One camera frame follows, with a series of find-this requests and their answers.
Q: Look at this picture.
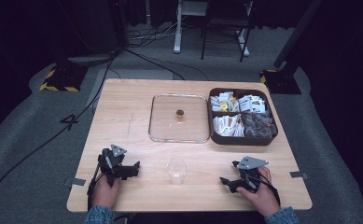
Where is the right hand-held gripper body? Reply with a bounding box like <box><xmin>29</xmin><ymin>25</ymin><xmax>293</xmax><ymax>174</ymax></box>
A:
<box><xmin>235</xmin><ymin>155</ymin><xmax>270</xmax><ymax>193</ymax></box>

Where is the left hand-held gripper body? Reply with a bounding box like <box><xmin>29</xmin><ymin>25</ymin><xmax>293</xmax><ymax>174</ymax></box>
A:
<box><xmin>97</xmin><ymin>144</ymin><xmax>131</xmax><ymax>188</ymax></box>

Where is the person's right hand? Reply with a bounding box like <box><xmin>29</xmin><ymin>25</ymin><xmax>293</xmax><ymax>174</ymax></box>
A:
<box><xmin>235</xmin><ymin>165</ymin><xmax>282</xmax><ymax>218</ymax></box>

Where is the person's left hand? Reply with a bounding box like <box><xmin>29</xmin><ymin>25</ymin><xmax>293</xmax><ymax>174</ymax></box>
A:
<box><xmin>91</xmin><ymin>173</ymin><xmax>123</xmax><ymax>210</ymax></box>

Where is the brown compartment box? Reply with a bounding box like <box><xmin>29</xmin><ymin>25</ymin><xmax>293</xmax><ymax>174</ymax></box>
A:
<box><xmin>207</xmin><ymin>87</ymin><xmax>279</xmax><ymax>147</ymax></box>

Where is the plain white packets pile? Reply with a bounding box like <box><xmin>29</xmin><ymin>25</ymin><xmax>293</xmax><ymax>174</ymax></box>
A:
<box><xmin>212</xmin><ymin>114</ymin><xmax>245</xmax><ymax>138</ymax></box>

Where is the grey tape piece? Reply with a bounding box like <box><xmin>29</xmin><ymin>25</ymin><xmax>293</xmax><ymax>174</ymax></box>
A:
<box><xmin>71</xmin><ymin>177</ymin><xmax>87</xmax><ymax>188</ymax></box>
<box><xmin>288</xmin><ymin>170</ymin><xmax>310</xmax><ymax>180</ymax></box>

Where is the clear plastic cup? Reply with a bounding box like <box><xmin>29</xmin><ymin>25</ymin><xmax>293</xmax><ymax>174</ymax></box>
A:
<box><xmin>165</xmin><ymin>157</ymin><xmax>189</xmax><ymax>187</ymax></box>

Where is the dark tea bags pile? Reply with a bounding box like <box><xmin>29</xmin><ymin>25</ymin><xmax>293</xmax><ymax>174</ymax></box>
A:
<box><xmin>241</xmin><ymin>111</ymin><xmax>278</xmax><ymax>139</ymax></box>

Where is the white dark-printed packets pile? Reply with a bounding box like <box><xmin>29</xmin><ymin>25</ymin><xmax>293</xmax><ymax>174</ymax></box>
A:
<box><xmin>238</xmin><ymin>94</ymin><xmax>267</xmax><ymax>114</ymax></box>

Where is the white and yellow packets pile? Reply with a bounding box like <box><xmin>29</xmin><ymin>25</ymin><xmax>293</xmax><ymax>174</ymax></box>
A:
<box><xmin>209</xmin><ymin>91</ymin><xmax>240</xmax><ymax>113</ymax></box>

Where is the clear lid with gold knob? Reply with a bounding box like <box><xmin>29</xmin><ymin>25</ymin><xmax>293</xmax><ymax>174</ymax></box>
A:
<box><xmin>147</xmin><ymin>92</ymin><xmax>212</xmax><ymax>145</ymax></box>

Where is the striped black stand base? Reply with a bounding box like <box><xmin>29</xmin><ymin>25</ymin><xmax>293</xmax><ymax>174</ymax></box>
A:
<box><xmin>259</xmin><ymin>68</ymin><xmax>302</xmax><ymax>95</ymax></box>
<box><xmin>39</xmin><ymin>63</ymin><xmax>89</xmax><ymax>93</ymax></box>

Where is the white desk leg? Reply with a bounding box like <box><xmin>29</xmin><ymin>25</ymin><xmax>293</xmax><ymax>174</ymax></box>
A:
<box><xmin>237</xmin><ymin>27</ymin><xmax>251</xmax><ymax>58</ymax></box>
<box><xmin>173</xmin><ymin>0</ymin><xmax>209</xmax><ymax>55</ymax></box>

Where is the black chair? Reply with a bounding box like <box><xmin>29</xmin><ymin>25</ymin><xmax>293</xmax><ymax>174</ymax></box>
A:
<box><xmin>200</xmin><ymin>0</ymin><xmax>256</xmax><ymax>63</ymax></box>

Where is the slanted dark metal pole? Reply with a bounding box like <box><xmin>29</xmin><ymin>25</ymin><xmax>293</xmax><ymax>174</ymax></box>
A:
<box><xmin>273</xmin><ymin>0</ymin><xmax>324</xmax><ymax>70</ymax></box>

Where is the right hand-held gripper cable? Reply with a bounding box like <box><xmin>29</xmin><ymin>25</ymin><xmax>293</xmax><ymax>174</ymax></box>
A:
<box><xmin>258</xmin><ymin>172</ymin><xmax>282</xmax><ymax>207</ymax></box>

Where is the hand-held gripper cable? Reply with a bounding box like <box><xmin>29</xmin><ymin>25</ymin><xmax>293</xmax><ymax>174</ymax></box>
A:
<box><xmin>258</xmin><ymin>172</ymin><xmax>282</xmax><ymax>207</ymax></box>
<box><xmin>87</xmin><ymin>163</ymin><xmax>105</xmax><ymax>213</ymax></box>

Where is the left hand-held gripper cable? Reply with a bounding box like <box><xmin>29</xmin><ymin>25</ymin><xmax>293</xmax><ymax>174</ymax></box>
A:
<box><xmin>87</xmin><ymin>163</ymin><xmax>105</xmax><ymax>213</ymax></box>

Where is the long black floor cable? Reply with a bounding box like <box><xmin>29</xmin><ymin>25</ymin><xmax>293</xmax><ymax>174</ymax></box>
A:
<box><xmin>0</xmin><ymin>49</ymin><xmax>121</xmax><ymax>213</ymax></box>

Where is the bundle of floor cables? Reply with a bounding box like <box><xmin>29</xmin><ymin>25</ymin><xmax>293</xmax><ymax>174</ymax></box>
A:
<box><xmin>127</xmin><ymin>21</ymin><xmax>177</xmax><ymax>49</ymax></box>

